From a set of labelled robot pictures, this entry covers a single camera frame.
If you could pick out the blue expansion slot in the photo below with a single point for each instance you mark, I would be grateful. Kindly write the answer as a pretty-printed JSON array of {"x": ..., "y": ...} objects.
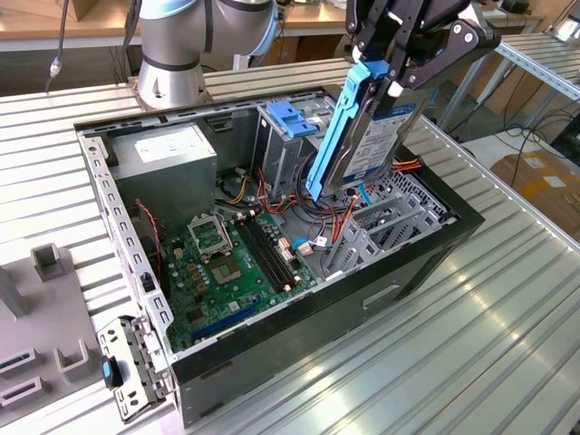
[{"x": 226, "y": 321}]

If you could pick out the black blue latch tab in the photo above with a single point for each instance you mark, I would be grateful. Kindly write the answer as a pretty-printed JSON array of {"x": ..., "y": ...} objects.
[{"x": 111, "y": 371}]

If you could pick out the grey power supply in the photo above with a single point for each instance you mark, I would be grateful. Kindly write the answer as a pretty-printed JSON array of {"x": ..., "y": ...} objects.
[{"x": 167, "y": 190}]

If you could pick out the RAM stick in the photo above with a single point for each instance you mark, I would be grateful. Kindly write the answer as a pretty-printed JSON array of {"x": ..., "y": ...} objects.
[{"x": 16, "y": 362}]

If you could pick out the silver disk bay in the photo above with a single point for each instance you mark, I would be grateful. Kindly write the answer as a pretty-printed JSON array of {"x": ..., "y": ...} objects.
[{"x": 385, "y": 235}]

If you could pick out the black PC case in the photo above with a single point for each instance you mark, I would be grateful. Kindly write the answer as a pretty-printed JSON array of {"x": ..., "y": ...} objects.
[{"x": 294, "y": 344}]

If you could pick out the black RAM slot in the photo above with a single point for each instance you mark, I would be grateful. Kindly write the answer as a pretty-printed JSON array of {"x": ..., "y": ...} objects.
[
  {"x": 265, "y": 252},
  {"x": 271, "y": 250},
  {"x": 259, "y": 255},
  {"x": 277, "y": 247}
]

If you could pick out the green motherboard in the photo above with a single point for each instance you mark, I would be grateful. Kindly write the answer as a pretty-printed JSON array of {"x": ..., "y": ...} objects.
[{"x": 213, "y": 308}]

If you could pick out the blue drive cage latch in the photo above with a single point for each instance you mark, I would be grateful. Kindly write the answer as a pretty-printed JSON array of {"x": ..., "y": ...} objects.
[{"x": 285, "y": 118}]

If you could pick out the silver optical drive cage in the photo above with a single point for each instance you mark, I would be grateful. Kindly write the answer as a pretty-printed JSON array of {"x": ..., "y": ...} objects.
[{"x": 276, "y": 154}]

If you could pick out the CPU socket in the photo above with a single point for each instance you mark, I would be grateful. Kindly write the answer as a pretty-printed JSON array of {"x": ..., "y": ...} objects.
[{"x": 225, "y": 271}]

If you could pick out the small cardboard box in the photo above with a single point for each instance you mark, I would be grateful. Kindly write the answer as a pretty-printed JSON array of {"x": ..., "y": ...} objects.
[{"x": 84, "y": 8}]

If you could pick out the black case fan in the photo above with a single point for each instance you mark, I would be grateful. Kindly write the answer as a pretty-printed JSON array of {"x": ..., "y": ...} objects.
[{"x": 145, "y": 235}]

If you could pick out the large cardboard box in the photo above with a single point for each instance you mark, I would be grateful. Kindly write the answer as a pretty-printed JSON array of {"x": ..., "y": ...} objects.
[{"x": 544, "y": 190}]

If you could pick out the grey parts rack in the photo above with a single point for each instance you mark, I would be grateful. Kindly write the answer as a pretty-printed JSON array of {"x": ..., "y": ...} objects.
[{"x": 50, "y": 317}]

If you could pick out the hard disk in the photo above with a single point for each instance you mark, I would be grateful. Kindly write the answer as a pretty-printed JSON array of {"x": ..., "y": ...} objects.
[{"x": 362, "y": 149}]

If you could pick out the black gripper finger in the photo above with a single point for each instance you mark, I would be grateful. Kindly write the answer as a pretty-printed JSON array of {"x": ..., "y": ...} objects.
[
  {"x": 471, "y": 43},
  {"x": 367, "y": 27}
]

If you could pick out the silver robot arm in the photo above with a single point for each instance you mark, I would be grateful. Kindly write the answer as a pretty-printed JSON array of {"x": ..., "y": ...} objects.
[{"x": 167, "y": 45}]

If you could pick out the silver slot cover bracket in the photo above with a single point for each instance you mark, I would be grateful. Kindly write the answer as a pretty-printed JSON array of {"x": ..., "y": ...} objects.
[{"x": 131, "y": 399}]

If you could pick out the wooden desk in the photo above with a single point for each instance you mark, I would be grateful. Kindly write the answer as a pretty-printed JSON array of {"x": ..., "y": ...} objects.
[{"x": 27, "y": 25}]

